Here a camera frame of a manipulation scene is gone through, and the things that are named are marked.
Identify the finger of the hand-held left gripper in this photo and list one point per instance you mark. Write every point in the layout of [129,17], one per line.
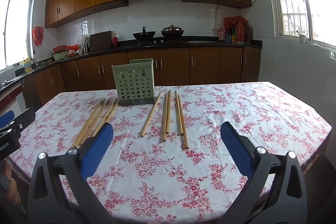
[5,118]

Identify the wooden base cabinets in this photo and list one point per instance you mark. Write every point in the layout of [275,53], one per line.
[204,66]

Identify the small red bottle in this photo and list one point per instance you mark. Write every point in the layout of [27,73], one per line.
[115,41]

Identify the green basin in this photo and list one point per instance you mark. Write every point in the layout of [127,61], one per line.
[59,56]

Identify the yellow label bottle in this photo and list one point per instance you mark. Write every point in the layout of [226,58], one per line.
[221,35]

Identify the white cup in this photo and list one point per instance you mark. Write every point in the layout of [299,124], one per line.
[302,39]

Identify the red basin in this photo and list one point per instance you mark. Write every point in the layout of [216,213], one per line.
[59,49]

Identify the green perforated chopstick holder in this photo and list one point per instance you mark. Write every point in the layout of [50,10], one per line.
[134,85]

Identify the black wok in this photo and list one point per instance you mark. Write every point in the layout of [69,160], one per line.
[143,35]

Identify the large orange bottle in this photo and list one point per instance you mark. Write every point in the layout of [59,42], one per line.
[240,33]

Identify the white plastic bag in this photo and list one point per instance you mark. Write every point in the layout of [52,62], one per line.
[81,40]

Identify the dark cutting board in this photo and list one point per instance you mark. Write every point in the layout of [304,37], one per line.
[100,40]

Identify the black kitchen countertop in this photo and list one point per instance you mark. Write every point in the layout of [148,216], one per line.
[199,44]

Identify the yellow detergent bottle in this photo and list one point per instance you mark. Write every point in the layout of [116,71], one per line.
[27,66]

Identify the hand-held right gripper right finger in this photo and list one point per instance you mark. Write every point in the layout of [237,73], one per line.
[235,149]

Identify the dark lidded pot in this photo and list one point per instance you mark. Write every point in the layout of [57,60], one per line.
[172,31]

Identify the barred kitchen window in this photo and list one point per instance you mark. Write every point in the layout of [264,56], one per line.
[294,3]

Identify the sliding kitchen window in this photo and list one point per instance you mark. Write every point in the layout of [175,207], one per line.
[15,29]

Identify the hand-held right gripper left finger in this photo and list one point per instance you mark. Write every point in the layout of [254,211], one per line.
[99,150]

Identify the red plastic bag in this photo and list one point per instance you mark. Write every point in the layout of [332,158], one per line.
[73,48]
[236,20]
[38,35]

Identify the person's left hand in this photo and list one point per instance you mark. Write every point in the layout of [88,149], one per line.
[13,197]

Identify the red floral white tablecloth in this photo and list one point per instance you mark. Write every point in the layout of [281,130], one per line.
[157,174]

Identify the metal faucet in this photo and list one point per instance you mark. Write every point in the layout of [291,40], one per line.
[34,56]

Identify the gas stove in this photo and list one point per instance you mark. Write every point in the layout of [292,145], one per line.
[160,42]

